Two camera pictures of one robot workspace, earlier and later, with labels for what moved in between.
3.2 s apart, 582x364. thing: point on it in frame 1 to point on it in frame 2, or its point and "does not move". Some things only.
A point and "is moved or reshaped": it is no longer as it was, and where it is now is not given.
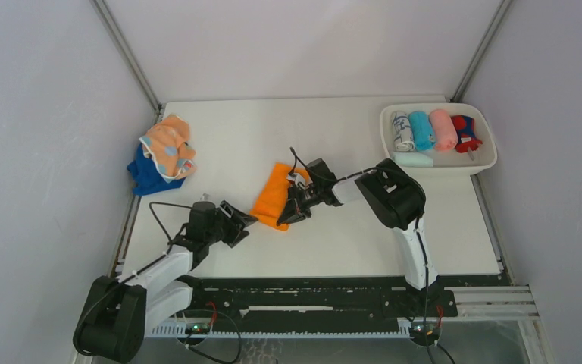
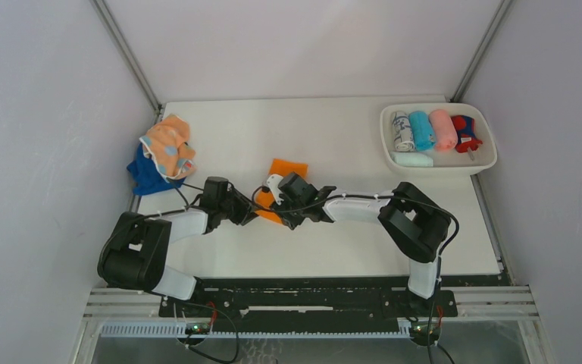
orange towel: [271, 197] is moved or reshaped
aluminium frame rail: [511, 302] does not move
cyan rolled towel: [423, 133] does not move
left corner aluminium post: [129, 55] does not move
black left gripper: [237, 221] to [246, 209]
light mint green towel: [411, 159] does not move
